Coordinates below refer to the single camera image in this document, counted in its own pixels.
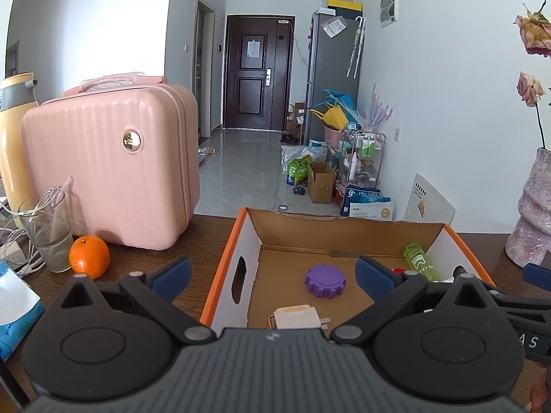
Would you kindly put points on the white wall panel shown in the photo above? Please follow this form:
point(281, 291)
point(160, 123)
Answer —
point(388, 4)

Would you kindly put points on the orange fruit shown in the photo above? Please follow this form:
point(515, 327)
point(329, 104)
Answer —
point(89, 257)

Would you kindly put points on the white flat board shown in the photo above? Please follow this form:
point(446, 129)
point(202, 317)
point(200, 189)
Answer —
point(430, 200)

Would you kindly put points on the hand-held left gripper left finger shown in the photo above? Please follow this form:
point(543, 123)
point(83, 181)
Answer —
point(172, 275)

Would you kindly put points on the purple clothes hangers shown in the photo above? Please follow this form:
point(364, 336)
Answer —
point(376, 109)

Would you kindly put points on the purple gear-shaped lid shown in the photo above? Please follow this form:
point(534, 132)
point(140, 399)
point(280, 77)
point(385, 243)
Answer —
point(326, 280)

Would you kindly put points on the pink hard-shell suitcase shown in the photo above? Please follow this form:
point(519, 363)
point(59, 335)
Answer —
point(107, 159)

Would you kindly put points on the yellow flat box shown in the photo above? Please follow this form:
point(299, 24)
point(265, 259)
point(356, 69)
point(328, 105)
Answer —
point(344, 4)

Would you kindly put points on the orange-edged cardboard box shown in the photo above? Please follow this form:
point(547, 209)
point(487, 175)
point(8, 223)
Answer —
point(344, 234)

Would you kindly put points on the green plastic bottle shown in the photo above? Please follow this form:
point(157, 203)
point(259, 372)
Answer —
point(419, 260)

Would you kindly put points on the paper sheet in sleeve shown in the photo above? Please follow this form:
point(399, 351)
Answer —
point(334, 26)

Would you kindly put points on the white folded umbrella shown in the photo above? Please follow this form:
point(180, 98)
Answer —
point(357, 47)

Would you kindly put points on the beige power adapter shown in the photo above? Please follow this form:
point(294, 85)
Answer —
point(297, 318)

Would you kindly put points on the yellow bag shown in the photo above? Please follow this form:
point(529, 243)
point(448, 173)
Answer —
point(333, 116)

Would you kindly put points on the pink glitter vase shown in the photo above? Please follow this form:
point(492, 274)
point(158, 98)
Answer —
point(531, 219)

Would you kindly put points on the blue tissue pack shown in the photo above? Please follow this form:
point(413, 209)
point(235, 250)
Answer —
point(15, 305)

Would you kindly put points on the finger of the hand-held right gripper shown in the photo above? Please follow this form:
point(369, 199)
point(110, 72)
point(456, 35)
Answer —
point(538, 273)
point(525, 299)

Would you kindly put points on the pink bucket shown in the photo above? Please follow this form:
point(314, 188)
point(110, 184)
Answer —
point(333, 135)

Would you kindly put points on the clear drinking glass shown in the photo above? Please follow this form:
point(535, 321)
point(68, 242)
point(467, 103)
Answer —
point(51, 241)

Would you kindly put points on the dark brown door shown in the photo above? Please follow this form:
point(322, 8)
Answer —
point(256, 86)

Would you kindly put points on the blue folded frame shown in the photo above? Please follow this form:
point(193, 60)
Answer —
point(344, 99)

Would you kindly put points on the clear plastic bag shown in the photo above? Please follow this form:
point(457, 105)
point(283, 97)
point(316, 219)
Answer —
point(297, 152)

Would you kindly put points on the grey refrigerator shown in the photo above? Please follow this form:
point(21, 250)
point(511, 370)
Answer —
point(333, 73)

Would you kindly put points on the black shoes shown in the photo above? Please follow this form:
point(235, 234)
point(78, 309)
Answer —
point(289, 139)

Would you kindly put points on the white wall outlet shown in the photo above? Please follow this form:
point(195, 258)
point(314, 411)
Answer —
point(399, 132)

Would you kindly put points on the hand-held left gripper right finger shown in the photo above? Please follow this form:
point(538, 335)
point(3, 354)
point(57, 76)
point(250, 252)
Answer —
point(374, 277)

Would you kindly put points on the dried rose bouquet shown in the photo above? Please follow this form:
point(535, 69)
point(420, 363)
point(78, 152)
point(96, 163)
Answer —
point(536, 34)

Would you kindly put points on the white blue printed bag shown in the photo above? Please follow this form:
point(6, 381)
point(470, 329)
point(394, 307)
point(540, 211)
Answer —
point(368, 210)

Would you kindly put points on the yellow thermos jug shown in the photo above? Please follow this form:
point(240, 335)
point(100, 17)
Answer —
point(15, 137)

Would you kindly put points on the person's right hand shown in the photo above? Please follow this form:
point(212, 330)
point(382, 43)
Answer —
point(541, 391)

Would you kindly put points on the blue package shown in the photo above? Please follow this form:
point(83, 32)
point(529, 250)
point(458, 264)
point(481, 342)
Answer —
point(361, 191)

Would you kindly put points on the brown cardboard carton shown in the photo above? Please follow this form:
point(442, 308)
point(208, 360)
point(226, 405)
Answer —
point(296, 120)

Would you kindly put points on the small open cardboard box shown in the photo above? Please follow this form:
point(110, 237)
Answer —
point(322, 187)

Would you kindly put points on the metal storage rack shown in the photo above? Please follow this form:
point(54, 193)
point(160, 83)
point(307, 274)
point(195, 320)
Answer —
point(363, 155)

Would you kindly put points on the green snack bag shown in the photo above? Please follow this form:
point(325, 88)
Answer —
point(298, 173)

